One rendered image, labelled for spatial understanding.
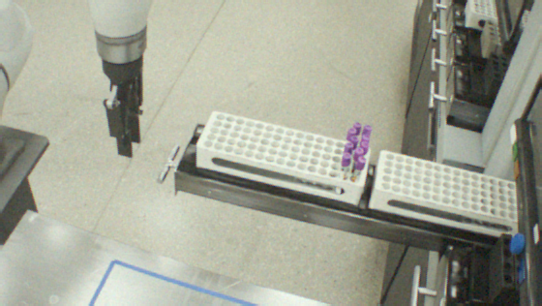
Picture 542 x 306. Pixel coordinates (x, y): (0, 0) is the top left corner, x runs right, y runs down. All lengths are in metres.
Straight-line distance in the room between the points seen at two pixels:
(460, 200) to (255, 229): 1.09
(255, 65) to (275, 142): 1.61
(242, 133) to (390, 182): 0.28
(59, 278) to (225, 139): 0.38
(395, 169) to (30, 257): 0.64
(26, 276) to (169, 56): 1.87
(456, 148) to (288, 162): 0.46
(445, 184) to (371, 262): 0.96
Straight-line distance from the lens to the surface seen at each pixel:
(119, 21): 0.96
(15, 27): 1.32
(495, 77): 1.37
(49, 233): 1.02
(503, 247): 1.02
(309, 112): 2.47
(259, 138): 1.08
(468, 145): 1.39
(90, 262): 0.97
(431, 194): 1.06
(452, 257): 1.05
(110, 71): 1.04
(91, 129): 2.39
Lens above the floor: 1.61
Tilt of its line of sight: 45 degrees down
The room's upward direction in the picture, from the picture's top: 8 degrees clockwise
